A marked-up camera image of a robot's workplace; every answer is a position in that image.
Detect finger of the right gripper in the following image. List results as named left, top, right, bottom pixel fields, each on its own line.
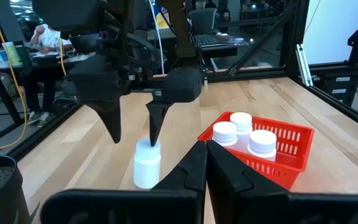
left=146, top=67, right=203, bottom=147
left=70, top=55, right=131, bottom=144

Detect black case white labels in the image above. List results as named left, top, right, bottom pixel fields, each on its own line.
left=314, top=71, right=358, bottom=106

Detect white pill bottle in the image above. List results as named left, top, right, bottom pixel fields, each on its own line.
left=247, top=129, right=278, bottom=162
left=133, top=138, right=162, bottom=190
left=212, top=121, right=238, bottom=147
left=229, top=111, right=254, bottom=153

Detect white cord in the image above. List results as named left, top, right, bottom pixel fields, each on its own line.
left=147, top=0, right=167, bottom=75

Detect black laptop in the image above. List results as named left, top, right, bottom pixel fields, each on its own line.
left=194, top=34, right=229, bottom=47

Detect clear plastic bag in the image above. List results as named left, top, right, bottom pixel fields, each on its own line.
left=227, top=37, right=248, bottom=47

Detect silver metal bar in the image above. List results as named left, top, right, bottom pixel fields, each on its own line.
left=295, top=43, right=314, bottom=87

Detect black desk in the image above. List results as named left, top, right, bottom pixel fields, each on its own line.
left=146, top=27, right=250, bottom=75

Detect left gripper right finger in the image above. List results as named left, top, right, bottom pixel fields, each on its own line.
left=206, top=139, right=358, bottom=224

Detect pale green container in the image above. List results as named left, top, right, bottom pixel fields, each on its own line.
left=2, top=41, right=23, bottom=67

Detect red plastic basket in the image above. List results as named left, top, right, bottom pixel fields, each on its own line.
left=196, top=111, right=316, bottom=190

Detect yellow and blue banner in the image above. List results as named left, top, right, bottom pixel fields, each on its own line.
left=152, top=2, right=171, bottom=30

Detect black aluminium table frame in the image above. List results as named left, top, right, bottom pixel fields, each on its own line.
left=6, top=0, right=358, bottom=161

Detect white and blue box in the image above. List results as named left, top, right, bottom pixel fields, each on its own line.
left=0, top=49, right=9, bottom=68

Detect dark green container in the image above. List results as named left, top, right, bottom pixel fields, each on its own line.
left=16, top=45, right=32, bottom=66

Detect grey office chair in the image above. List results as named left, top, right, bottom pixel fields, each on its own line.
left=187, top=7, right=219, bottom=35

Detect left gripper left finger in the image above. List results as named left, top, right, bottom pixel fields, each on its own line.
left=40, top=140, right=208, bottom=224

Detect black side table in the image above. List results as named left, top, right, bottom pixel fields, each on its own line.
left=0, top=51, right=96, bottom=141

